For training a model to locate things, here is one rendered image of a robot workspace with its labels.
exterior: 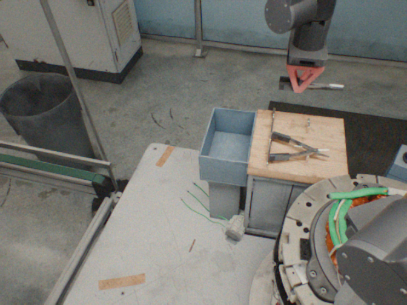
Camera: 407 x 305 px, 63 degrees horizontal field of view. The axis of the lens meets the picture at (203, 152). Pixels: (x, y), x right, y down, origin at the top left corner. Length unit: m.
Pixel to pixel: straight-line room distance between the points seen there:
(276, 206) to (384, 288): 0.58
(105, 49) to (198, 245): 2.03
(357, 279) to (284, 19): 0.40
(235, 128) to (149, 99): 1.81
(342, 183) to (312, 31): 0.28
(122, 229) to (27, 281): 1.04
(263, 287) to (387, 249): 0.63
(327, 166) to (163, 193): 0.50
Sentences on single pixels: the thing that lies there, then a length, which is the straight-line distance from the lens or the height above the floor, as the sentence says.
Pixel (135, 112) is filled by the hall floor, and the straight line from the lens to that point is 2.53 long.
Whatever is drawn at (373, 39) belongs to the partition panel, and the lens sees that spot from 2.91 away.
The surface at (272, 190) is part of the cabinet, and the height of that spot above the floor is 0.98.
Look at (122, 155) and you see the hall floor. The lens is 2.23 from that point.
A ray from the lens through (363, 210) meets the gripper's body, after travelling 0.37.
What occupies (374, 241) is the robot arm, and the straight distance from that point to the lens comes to 0.24.
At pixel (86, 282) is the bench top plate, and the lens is 0.93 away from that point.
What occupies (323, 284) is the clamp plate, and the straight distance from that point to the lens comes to 0.55.
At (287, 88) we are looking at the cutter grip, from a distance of 0.70.
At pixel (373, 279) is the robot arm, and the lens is 0.25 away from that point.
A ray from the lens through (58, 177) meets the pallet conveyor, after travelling 1.20.
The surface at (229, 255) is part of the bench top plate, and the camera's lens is 0.90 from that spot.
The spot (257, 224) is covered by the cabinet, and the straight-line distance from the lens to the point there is 0.89.
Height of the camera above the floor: 1.59
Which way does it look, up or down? 47 degrees down
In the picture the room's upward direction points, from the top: 3 degrees counter-clockwise
